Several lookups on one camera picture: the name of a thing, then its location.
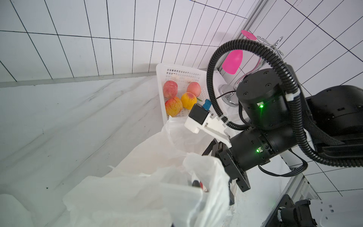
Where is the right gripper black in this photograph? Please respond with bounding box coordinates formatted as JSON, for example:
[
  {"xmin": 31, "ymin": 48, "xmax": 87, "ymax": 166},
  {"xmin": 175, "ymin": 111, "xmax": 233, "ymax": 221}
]
[{"xmin": 202, "ymin": 138, "xmax": 271, "ymax": 193}]

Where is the yellow-pink peach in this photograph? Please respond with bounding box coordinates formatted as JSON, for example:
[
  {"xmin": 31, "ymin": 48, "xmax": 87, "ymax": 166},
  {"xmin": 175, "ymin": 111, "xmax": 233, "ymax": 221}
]
[{"xmin": 180, "ymin": 92, "xmax": 198, "ymax": 110}]

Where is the white printed plastic bag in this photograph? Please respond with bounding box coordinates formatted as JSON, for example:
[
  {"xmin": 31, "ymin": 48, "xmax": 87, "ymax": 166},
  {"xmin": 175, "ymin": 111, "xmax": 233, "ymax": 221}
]
[{"xmin": 63, "ymin": 118, "xmax": 231, "ymax": 227}]

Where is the white basket perforated plastic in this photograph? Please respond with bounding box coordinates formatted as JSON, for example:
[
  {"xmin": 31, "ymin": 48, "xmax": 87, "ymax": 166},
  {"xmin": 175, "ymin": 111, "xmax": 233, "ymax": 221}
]
[{"xmin": 156, "ymin": 63, "xmax": 209, "ymax": 124}]

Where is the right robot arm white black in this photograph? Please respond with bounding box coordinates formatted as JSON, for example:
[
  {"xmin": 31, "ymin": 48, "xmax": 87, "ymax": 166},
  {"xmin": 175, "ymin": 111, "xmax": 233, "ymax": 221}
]
[{"xmin": 207, "ymin": 39, "xmax": 363, "ymax": 192}]

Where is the pink peach top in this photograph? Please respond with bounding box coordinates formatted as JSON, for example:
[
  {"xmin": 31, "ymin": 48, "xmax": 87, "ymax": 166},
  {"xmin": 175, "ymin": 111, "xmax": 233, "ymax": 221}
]
[{"xmin": 187, "ymin": 82, "xmax": 201, "ymax": 97}]

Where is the yellow-red peach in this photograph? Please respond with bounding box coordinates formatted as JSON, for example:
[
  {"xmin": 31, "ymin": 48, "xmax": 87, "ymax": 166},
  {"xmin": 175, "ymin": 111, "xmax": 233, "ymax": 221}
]
[{"xmin": 165, "ymin": 96, "xmax": 183, "ymax": 117}]

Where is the red peach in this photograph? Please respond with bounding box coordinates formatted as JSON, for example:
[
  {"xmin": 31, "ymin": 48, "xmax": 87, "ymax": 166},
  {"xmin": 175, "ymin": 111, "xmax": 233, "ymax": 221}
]
[{"xmin": 163, "ymin": 80, "xmax": 178, "ymax": 99}]

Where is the metal glass rack stand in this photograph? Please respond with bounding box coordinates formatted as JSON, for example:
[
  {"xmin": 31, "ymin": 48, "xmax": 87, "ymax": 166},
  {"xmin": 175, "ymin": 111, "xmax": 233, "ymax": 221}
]
[{"xmin": 218, "ymin": 35, "xmax": 284, "ymax": 106}]

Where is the pink wine glass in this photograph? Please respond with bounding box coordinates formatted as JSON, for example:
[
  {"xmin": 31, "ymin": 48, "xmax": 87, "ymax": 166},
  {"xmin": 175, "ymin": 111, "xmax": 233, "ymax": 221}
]
[{"xmin": 222, "ymin": 30, "xmax": 257, "ymax": 75}]

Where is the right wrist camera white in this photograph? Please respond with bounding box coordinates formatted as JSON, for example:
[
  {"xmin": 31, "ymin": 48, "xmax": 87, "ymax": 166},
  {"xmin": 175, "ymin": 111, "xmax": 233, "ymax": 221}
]
[{"xmin": 184, "ymin": 99, "xmax": 232, "ymax": 148}]

